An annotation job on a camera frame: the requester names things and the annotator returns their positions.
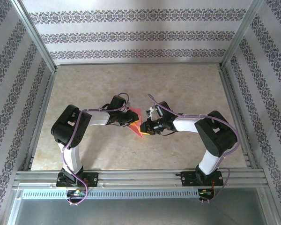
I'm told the pink square paper sheet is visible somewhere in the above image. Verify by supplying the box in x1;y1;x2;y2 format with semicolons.
127;107;147;138

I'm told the small electronics board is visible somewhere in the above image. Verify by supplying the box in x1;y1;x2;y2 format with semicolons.
67;189;88;197
198;188;215;197

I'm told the grey metal panel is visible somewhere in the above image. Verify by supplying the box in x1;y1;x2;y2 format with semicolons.
7;187;279;225

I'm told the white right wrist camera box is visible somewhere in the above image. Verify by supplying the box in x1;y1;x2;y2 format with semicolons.
146;106;158;120

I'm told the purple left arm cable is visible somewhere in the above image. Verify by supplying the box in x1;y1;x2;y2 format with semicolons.
62;92;130;207

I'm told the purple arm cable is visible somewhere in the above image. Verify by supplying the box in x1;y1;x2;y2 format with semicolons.
62;92;130;207
147;93;240;204

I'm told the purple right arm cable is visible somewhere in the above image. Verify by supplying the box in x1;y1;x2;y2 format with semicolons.
147;93;240;204

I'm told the long aluminium mounting rail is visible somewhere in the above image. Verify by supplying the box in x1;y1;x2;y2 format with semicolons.
13;170;269;188

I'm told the thin aluminium wall rail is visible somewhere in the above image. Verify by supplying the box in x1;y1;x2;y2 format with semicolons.
53;61;223;68

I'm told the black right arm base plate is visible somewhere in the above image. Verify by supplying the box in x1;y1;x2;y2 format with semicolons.
180;171;224;188

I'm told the grey slotted cable duct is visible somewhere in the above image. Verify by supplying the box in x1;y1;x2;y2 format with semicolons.
21;189;200;200

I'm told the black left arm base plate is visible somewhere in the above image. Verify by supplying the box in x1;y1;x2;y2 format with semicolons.
56;172;99;188

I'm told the aluminium side rail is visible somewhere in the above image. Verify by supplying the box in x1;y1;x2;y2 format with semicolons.
22;70;57;171
219;67;258;169

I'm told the aluminium frame post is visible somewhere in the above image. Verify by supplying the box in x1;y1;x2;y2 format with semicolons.
10;0;58;73
220;0;265;71

